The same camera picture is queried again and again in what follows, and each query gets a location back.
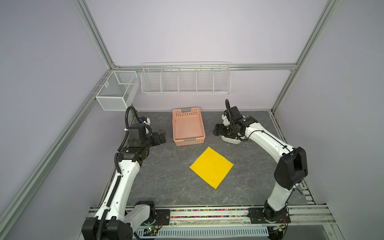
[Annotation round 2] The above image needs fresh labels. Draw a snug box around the yellow paper napkin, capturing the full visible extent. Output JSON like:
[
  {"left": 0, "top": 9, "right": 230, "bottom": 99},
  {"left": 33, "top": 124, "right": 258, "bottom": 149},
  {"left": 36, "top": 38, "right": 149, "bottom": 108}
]
[{"left": 190, "top": 147, "right": 234, "bottom": 190}]

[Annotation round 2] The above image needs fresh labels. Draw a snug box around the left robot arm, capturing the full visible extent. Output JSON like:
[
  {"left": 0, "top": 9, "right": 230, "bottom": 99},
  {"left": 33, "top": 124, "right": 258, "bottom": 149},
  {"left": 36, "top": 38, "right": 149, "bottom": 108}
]
[{"left": 82, "top": 106, "right": 166, "bottom": 240}]

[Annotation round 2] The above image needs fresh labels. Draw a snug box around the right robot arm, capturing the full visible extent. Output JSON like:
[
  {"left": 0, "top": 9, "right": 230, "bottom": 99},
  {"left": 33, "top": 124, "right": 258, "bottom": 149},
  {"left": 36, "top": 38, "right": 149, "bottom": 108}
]
[{"left": 213, "top": 99, "right": 308, "bottom": 223}]

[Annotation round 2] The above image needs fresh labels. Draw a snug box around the white plastic tray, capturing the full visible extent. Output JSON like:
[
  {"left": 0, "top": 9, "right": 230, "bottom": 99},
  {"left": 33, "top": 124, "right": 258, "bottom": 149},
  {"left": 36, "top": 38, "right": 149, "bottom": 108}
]
[{"left": 221, "top": 135, "right": 243, "bottom": 145}]

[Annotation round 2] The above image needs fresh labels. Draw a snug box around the pink perforated plastic basket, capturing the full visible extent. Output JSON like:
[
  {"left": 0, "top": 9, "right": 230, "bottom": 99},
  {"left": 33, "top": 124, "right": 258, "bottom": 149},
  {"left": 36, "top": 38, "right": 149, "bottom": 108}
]
[{"left": 173, "top": 108, "right": 206, "bottom": 147}]

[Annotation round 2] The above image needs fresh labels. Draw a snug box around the green circuit board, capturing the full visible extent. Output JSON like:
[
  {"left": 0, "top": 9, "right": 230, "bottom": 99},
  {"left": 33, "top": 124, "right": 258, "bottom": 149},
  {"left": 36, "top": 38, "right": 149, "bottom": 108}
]
[{"left": 143, "top": 228, "right": 158, "bottom": 236}]

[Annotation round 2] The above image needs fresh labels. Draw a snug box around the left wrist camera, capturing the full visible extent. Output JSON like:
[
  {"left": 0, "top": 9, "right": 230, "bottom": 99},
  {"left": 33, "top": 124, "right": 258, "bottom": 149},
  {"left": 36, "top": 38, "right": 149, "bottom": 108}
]
[{"left": 140, "top": 117, "right": 151, "bottom": 125}]

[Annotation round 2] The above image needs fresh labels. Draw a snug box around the white wire wall rack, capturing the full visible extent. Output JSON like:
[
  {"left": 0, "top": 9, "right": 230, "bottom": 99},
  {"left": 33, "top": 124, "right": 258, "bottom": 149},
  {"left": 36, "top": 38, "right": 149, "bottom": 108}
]
[{"left": 141, "top": 62, "right": 232, "bottom": 95}]

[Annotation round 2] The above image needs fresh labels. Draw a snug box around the white mesh wall basket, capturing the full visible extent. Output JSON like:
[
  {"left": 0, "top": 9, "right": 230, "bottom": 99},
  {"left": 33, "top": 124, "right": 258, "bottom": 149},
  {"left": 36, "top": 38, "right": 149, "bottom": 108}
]
[{"left": 96, "top": 71, "right": 140, "bottom": 112}]

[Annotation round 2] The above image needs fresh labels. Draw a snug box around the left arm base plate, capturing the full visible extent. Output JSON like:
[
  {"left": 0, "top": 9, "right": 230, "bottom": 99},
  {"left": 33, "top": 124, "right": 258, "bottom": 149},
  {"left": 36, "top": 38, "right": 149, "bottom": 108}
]
[{"left": 141, "top": 209, "right": 171, "bottom": 226}]

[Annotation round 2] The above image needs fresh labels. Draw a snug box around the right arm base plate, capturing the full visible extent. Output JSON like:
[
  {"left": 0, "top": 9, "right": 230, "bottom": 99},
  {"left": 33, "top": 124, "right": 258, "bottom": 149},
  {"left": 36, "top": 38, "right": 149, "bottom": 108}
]
[{"left": 247, "top": 207, "right": 291, "bottom": 224}]

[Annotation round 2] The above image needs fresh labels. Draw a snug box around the white slotted cable duct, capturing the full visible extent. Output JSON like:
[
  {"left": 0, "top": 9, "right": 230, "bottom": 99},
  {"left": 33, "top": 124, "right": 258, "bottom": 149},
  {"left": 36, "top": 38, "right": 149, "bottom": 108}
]
[{"left": 136, "top": 226, "right": 270, "bottom": 240}]

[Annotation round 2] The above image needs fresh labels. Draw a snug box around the aluminium mounting rail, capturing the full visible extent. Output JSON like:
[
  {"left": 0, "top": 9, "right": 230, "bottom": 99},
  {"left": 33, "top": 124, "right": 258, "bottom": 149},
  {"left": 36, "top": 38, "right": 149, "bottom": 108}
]
[{"left": 82, "top": 204, "right": 337, "bottom": 230}]

